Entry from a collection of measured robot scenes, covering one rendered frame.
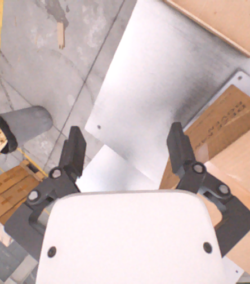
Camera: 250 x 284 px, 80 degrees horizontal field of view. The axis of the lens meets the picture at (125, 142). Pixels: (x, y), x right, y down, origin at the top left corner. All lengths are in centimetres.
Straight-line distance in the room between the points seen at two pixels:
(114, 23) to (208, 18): 109
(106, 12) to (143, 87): 110
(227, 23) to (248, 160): 35
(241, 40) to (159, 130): 32
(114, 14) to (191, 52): 110
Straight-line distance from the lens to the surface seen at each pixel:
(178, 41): 52
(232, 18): 52
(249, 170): 28
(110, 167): 76
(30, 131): 203
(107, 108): 62
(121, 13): 151
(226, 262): 86
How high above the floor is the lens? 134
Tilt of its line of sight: 53 degrees down
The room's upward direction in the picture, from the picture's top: 138 degrees counter-clockwise
